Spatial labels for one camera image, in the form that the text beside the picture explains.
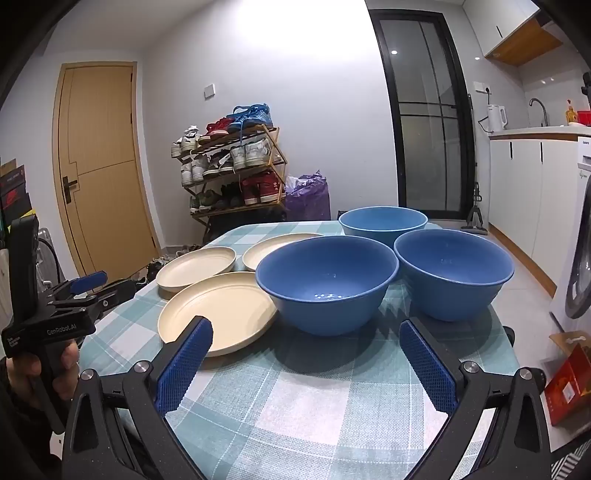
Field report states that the upright vacuum cleaner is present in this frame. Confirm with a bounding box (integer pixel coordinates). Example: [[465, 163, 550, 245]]
[[460, 95, 490, 236]]

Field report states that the pile of dark shoes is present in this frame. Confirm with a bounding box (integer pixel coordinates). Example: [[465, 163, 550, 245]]
[[145, 244, 204, 282]]

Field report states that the wooden shoe rack with shoes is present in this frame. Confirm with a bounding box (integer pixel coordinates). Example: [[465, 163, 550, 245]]
[[171, 103, 283, 213]]

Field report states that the metal faucet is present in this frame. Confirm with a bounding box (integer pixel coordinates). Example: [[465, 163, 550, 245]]
[[529, 98, 549, 127]]

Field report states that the cream plate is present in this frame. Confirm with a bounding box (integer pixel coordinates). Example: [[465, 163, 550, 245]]
[[242, 232, 326, 272], [157, 271, 279, 358], [156, 246, 238, 295]]

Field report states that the open cardboard box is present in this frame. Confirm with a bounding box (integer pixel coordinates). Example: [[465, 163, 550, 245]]
[[549, 330, 591, 365]]

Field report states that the white wooden wall cabinet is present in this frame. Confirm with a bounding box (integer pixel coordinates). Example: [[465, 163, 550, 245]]
[[462, 0, 564, 66]]

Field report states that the wooden door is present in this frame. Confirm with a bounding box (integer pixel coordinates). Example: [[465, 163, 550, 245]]
[[52, 61, 160, 280]]

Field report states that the black red shoe box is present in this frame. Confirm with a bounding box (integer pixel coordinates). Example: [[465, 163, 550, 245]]
[[0, 159, 32, 220]]

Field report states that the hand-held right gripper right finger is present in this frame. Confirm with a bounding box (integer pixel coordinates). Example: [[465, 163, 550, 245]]
[[398, 318, 553, 480]]

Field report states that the teal white checked tablecloth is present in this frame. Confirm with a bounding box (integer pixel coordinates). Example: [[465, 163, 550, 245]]
[[76, 220, 515, 480]]

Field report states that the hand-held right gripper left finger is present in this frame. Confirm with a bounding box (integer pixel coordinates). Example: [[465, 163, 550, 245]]
[[61, 315, 214, 480]]

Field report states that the purple bag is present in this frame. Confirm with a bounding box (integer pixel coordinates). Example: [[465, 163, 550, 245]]
[[285, 171, 332, 221]]

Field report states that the white washing machine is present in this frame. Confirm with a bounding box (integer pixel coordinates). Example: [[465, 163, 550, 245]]
[[549, 138, 591, 337]]

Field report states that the light blue bowl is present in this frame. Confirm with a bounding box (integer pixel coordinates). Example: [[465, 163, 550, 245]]
[[338, 207, 429, 252]]

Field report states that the white electric kettle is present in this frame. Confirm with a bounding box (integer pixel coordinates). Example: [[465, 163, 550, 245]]
[[487, 104, 508, 134]]

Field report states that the person's left hand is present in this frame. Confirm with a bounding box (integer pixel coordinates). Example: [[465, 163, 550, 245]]
[[4, 344, 80, 402]]

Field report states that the white base cabinet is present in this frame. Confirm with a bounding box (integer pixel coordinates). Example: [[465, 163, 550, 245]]
[[489, 126, 591, 287]]

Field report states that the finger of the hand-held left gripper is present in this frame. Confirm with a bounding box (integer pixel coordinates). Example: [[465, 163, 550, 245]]
[[43, 271, 109, 302], [48, 278, 137, 325]]

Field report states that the black framed glass door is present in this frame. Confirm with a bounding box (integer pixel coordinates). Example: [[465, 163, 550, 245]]
[[369, 9, 476, 220]]

